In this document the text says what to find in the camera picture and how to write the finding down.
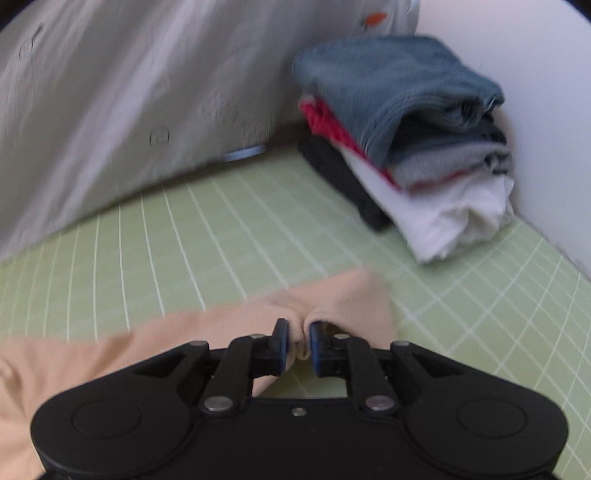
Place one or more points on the folded white garment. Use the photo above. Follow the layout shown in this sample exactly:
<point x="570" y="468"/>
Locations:
<point x="443" y="217"/>

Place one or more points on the folded black garment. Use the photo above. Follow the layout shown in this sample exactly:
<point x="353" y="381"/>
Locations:
<point x="341" y="180"/>

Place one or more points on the folded light grey garment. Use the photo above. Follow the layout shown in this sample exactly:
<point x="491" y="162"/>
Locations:
<point x="443" y="164"/>

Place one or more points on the beige cloth garment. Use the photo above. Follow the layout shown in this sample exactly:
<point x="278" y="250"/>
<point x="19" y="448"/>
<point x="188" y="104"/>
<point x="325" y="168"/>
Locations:
<point x="115" y="350"/>

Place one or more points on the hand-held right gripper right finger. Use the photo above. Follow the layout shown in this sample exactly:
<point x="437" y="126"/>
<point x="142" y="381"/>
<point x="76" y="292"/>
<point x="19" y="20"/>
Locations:
<point x="316" y="353"/>

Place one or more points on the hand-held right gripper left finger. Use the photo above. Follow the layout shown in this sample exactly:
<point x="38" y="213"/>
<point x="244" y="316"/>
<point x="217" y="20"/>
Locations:
<point x="282" y="353"/>

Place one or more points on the green grid cutting mat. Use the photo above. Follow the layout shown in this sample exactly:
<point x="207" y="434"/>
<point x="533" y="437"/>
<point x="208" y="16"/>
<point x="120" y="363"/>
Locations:
<point x="231" y="221"/>

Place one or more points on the folded blue-grey garment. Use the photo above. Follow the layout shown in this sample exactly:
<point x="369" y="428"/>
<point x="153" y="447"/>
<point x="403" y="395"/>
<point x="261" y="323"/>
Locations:
<point x="392" y="87"/>

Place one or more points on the folded dark grey garment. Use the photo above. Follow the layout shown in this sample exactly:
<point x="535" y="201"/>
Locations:
<point x="471" y="127"/>

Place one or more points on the folded red garment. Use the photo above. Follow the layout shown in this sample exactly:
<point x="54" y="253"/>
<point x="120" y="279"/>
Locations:
<point x="330" y="127"/>

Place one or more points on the grey printed quilt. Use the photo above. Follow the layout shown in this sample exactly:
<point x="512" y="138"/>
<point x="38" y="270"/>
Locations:
<point x="115" y="101"/>

